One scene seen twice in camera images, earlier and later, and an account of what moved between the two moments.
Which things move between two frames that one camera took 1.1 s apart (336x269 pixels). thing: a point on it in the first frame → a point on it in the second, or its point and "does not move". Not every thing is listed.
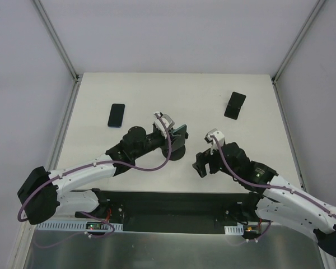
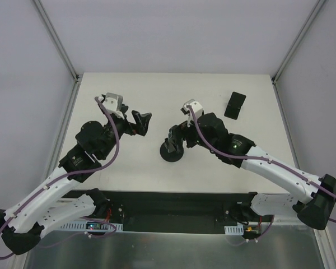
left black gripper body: [178, 134] → [130, 124]
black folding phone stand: [234, 105] does not move
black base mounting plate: [177, 212] does not move
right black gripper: [203, 163] → [180, 134]
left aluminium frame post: [73, 98] does not move
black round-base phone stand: [175, 154] does not move
